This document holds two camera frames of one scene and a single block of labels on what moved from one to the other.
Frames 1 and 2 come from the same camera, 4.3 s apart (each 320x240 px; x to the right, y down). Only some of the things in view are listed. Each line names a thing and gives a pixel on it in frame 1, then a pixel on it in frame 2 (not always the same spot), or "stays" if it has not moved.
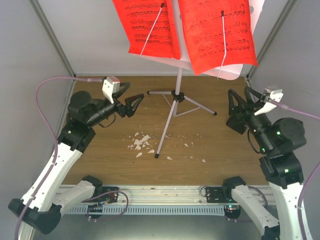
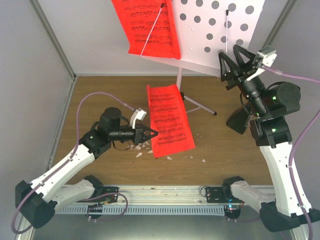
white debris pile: (137, 143) stays
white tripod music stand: (257, 10) to (204, 29)
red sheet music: (137, 17) stays
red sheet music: (217, 33) to (168, 117)
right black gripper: (241, 103) to (245, 69)
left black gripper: (128, 109) to (139, 137)
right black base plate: (216, 194) stays
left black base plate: (109, 198) stays
